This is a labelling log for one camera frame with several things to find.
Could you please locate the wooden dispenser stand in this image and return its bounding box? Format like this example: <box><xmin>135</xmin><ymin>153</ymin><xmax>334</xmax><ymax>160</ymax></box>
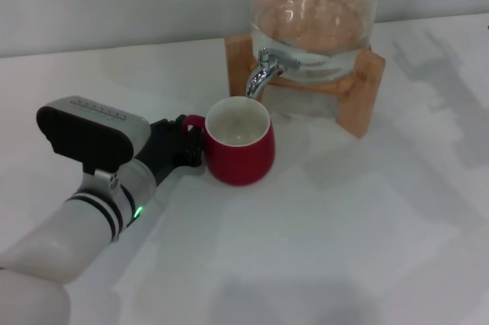
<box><xmin>224</xmin><ymin>32</ymin><xmax>386</xmax><ymax>139</ymax></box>

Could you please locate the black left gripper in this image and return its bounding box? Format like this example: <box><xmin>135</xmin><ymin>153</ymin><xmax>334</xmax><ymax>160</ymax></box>
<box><xmin>133</xmin><ymin>113</ymin><xmax>205</xmax><ymax>185</ymax></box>

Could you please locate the red ceramic cup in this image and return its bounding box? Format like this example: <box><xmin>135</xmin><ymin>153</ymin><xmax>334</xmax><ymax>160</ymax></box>
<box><xmin>182</xmin><ymin>96</ymin><xmax>277</xmax><ymax>187</ymax></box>

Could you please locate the glass water dispenser jar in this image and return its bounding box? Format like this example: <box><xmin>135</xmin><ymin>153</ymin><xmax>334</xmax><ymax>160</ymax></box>
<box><xmin>250</xmin><ymin>0</ymin><xmax>380</xmax><ymax>83</ymax></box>

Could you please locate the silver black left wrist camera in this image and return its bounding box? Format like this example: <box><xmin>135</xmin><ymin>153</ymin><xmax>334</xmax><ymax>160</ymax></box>
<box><xmin>36</xmin><ymin>96</ymin><xmax>151</xmax><ymax>174</ymax></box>

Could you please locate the chrome faucet tap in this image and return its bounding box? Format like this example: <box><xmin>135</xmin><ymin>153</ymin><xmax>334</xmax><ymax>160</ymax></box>
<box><xmin>244</xmin><ymin>47</ymin><xmax>301</xmax><ymax>99</ymax></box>

